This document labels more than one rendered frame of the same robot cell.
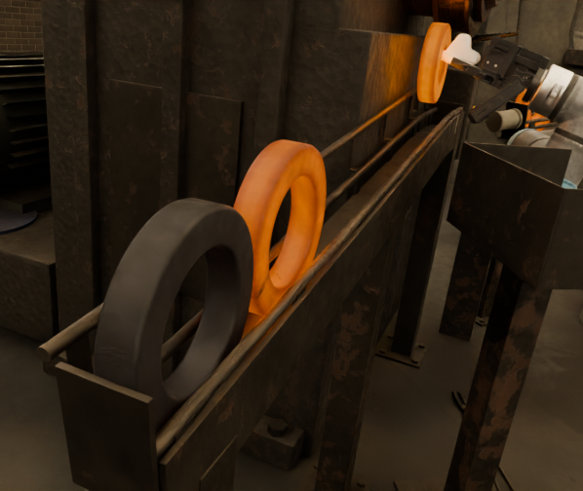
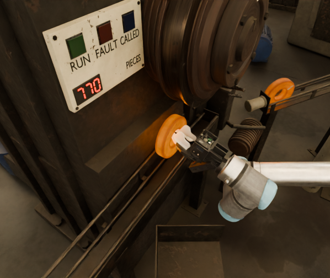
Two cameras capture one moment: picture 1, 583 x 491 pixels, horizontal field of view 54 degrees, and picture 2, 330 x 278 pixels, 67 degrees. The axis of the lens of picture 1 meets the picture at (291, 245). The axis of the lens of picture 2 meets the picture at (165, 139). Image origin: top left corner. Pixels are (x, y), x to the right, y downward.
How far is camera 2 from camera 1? 0.90 m
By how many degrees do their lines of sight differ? 26
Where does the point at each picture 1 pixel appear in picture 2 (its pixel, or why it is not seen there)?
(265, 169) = not seen: outside the picture
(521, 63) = (212, 156)
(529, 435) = (235, 268)
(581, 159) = (242, 212)
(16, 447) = (20, 258)
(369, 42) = (98, 176)
